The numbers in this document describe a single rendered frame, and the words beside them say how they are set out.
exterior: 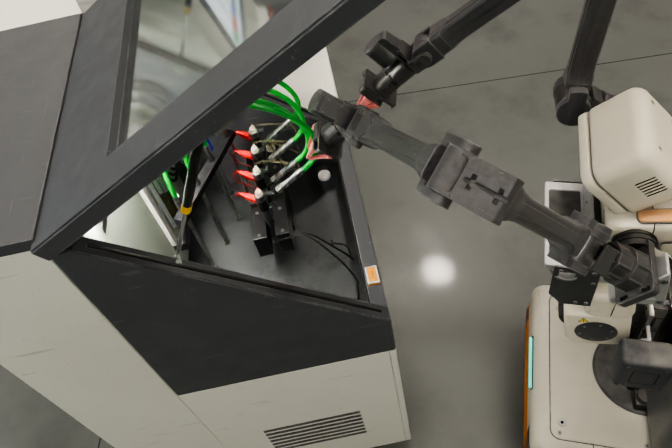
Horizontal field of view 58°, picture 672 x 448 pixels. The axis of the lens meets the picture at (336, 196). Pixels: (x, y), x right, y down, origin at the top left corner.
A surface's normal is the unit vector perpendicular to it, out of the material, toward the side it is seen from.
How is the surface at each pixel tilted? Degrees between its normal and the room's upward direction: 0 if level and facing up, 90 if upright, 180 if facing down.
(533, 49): 0
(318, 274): 0
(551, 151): 0
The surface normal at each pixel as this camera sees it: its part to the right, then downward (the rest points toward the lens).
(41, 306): 0.15, 0.75
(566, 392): -0.15, -0.63
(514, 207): 0.59, 0.41
